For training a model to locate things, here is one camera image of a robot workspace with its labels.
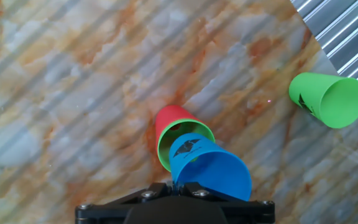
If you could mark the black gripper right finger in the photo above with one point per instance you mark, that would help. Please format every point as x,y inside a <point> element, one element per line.
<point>197,190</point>

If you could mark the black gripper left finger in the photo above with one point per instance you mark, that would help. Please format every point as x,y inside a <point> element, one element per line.
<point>151,191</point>

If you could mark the green plastic cup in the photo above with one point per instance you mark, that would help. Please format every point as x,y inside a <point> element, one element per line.
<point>340,102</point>
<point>166,146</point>

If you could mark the marble pattern mat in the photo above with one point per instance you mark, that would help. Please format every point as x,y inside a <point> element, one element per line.
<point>73,93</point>

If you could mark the blue plastic cup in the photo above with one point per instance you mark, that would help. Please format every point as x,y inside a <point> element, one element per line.
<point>216,174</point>

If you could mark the red plastic cup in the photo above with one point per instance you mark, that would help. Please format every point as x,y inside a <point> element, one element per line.
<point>169,116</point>

